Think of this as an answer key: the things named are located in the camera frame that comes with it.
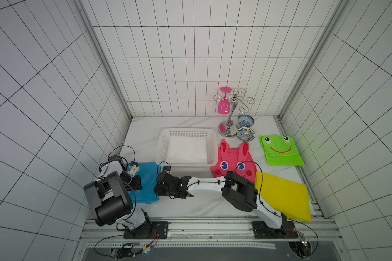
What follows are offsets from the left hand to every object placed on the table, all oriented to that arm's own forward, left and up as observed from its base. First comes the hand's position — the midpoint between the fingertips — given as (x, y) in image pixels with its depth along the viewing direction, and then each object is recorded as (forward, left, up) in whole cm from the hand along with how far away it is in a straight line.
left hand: (134, 190), depth 84 cm
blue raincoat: (+9, -6, +4) cm, 11 cm away
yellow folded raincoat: (-3, -81, -1) cm, 81 cm away
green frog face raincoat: (+26, -86, 0) cm, 90 cm away
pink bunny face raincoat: (+18, -56, +1) cm, 59 cm away
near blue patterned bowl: (+38, -66, +1) cm, 76 cm away
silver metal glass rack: (+42, -54, +1) cm, 69 cm away
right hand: (-4, -9, 0) cm, 9 cm away
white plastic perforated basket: (+12, -31, 0) cm, 33 cm away
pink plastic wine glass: (+55, -51, +11) cm, 76 cm away
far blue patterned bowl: (+50, -68, +1) cm, 85 cm away
